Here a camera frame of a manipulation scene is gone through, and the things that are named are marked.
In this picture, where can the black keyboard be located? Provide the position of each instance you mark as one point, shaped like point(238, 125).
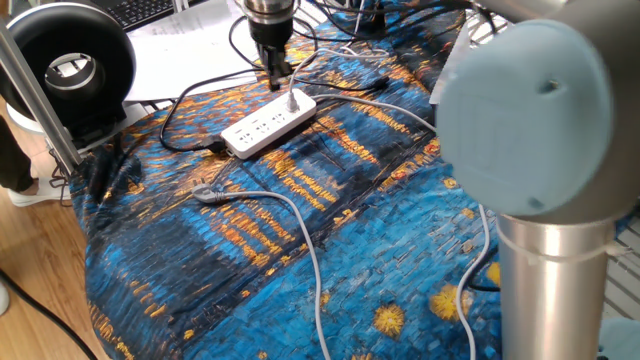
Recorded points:
point(135, 10)

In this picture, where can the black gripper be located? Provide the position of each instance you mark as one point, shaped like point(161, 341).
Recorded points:
point(270, 32)

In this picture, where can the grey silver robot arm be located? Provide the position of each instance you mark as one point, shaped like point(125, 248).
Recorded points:
point(550, 125)

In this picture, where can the aluminium frame post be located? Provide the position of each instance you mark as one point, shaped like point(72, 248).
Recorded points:
point(35, 100)

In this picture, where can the white shoe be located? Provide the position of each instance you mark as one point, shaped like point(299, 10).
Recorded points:
point(40, 195)

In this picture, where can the white flat box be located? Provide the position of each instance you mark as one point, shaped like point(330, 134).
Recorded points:
point(200, 20)
point(190, 70)

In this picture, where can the dark trouser leg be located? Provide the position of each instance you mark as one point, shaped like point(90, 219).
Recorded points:
point(12, 160)

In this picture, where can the white power strip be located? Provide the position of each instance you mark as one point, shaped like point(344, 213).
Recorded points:
point(260, 132)

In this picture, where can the starry night patterned tablecloth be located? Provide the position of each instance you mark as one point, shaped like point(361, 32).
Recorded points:
point(375, 240)

